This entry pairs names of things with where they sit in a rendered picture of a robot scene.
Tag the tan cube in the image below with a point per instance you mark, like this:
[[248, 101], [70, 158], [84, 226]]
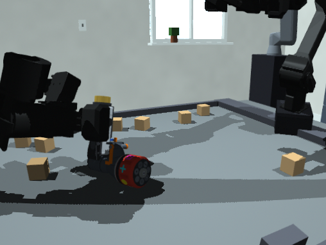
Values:
[[22, 142], [38, 168], [292, 164], [117, 124], [44, 145], [184, 117], [203, 109], [142, 123]]

